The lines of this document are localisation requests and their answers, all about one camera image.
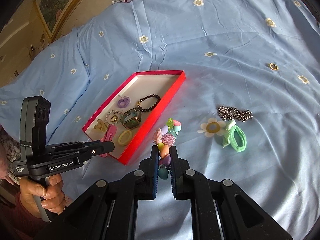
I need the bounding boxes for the black bead bracelet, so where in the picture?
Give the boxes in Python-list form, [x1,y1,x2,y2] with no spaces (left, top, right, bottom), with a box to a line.
[135,94,162,113]

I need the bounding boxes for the yellow flower hair clip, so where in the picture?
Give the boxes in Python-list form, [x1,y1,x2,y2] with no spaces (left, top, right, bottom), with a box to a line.
[93,119,109,133]

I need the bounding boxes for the red shallow box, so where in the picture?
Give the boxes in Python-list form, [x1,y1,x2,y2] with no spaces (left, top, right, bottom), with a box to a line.
[82,70,185,164]

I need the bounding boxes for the blue floral bed sheet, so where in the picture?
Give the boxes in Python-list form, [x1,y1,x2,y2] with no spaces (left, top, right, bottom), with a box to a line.
[1,0,319,239]

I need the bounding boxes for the pink hair clip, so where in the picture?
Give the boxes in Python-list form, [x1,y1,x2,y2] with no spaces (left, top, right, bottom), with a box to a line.
[100,124,117,142]

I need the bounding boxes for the yellow hair tie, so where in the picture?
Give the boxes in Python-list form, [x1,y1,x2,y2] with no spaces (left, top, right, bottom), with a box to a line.
[118,129,133,147]

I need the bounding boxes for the pastel bead ring bracelet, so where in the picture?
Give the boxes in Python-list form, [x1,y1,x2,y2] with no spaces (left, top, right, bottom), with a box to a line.
[104,109,124,126]

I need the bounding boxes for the dark red sleeve forearm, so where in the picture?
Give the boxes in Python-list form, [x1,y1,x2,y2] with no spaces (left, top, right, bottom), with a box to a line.
[1,193,49,239]

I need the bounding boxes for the green hair tie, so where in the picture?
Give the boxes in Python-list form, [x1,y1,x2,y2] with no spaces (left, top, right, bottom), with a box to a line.
[222,120,248,153]

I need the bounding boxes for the round teal orange pendant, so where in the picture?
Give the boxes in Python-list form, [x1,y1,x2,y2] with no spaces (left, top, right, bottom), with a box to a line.
[120,107,142,130]

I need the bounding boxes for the silver chain necklace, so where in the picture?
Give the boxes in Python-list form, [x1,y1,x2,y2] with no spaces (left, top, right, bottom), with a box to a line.
[216,105,254,123]

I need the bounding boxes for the person's left hand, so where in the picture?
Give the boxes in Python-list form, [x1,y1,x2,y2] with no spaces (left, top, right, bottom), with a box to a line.
[20,174,66,218]

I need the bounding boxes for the colourful chunky bead bracelet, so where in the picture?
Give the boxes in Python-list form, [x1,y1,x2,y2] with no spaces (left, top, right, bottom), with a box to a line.
[152,117,182,181]

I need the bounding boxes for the purple hair tie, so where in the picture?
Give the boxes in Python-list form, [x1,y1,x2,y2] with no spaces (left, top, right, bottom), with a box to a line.
[117,95,132,110]

